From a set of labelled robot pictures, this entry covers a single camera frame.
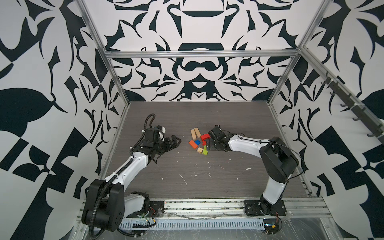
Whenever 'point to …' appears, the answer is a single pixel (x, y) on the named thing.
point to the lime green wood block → (205, 151)
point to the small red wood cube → (204, 143)
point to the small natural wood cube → (199, 149)
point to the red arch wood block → (205, 136)
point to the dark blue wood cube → (197, 142)
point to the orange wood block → (192, 144)
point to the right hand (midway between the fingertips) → (214, 144)
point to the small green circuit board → (271, 226)
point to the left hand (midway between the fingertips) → (176, 140)
